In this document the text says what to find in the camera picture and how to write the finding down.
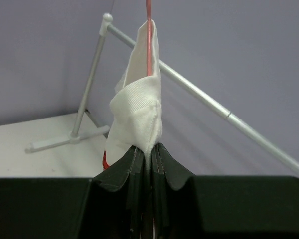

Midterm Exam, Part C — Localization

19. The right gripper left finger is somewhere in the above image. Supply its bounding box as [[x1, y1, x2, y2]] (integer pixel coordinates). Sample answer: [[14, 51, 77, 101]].
[[0, 147, 144, 239]]

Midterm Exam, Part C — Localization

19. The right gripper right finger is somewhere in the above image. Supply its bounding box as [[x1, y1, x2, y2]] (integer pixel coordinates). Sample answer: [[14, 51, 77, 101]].
[[151, 143, 299, 239]]

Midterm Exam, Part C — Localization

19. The white t-shirt red print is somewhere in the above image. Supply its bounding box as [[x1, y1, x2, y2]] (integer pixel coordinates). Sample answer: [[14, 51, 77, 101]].
[[102, 22, 162, 169]]

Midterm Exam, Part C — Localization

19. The pink wire hanger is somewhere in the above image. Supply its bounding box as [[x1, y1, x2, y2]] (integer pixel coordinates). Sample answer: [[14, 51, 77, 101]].
[[146, 0, 152, 76]]

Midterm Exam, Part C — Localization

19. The white clothes rack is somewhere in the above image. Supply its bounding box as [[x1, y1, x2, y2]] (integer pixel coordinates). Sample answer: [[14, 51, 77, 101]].
[[25, 13, 299, 174]]

